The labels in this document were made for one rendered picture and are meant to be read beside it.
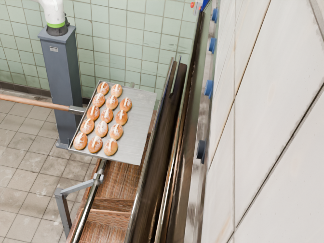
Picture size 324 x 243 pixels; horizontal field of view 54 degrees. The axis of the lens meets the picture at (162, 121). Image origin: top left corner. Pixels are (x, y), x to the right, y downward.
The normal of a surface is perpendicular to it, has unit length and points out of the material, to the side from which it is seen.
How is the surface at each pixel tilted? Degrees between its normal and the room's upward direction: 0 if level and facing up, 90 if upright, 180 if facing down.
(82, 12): 90
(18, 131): 0
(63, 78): 90
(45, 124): 0
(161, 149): 8
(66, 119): 90
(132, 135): 0
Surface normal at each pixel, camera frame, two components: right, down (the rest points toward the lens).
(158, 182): 0.25, -0.65
